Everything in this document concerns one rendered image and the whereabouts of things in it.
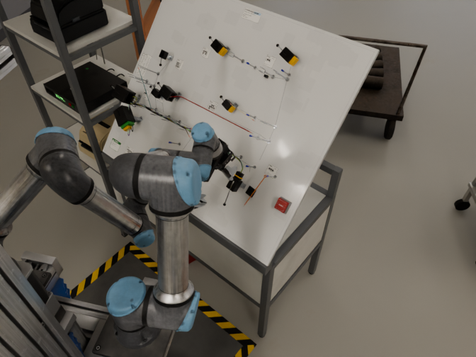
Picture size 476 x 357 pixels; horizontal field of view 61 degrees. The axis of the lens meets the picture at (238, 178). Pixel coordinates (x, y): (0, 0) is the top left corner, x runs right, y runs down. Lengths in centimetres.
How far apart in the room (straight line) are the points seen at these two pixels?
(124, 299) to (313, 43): 127
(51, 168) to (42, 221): 217
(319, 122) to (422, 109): 279
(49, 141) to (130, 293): 51
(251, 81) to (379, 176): 194
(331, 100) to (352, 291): 150
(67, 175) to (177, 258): 40
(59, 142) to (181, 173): 48
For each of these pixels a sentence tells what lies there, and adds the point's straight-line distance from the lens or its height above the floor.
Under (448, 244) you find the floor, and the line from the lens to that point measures 334.
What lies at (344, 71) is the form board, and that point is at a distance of 178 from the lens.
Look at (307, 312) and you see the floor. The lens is 275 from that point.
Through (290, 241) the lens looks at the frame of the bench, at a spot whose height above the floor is 80.
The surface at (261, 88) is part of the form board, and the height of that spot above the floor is 139.
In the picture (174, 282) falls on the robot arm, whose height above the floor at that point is 146.
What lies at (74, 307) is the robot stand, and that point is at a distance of 165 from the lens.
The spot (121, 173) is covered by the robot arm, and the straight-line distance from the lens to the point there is 101.
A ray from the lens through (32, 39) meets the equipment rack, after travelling 237.
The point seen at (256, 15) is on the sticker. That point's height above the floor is 161.
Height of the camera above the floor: 246
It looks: 47 degrees down
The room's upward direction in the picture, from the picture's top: straight up
